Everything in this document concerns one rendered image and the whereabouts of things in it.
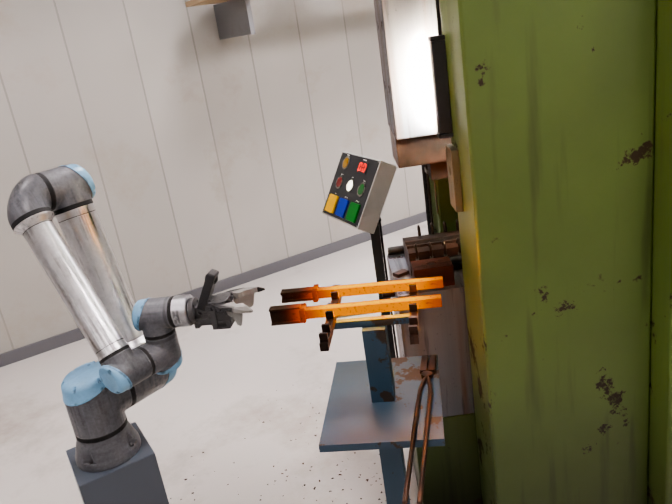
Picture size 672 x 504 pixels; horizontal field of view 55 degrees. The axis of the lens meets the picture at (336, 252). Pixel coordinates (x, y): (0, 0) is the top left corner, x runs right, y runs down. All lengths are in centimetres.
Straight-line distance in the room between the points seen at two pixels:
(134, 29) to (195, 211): 125
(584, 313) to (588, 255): 16
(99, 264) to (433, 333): 103
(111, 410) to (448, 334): 102
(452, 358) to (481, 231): 57
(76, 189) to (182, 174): 260
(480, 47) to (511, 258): 52
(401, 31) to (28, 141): 293
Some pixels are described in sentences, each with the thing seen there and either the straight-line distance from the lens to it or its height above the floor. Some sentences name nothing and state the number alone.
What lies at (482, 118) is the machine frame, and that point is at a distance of 157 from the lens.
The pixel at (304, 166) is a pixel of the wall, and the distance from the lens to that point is 496.
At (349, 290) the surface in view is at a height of 103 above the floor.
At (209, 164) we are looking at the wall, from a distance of 464.
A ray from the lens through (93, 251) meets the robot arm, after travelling 202.
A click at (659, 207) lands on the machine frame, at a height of 118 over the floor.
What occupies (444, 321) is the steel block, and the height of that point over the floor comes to 81.
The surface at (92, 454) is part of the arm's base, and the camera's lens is 206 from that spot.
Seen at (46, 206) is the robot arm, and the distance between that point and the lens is 197.
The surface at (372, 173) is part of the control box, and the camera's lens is 250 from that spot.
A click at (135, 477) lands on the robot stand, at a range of 208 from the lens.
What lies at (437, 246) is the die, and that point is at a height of 99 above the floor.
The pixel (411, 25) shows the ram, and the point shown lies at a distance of 189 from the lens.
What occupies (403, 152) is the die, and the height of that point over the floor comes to 132.
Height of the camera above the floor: 170
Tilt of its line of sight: 19 degrees down
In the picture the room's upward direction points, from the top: 9 degrees counter-clockwise
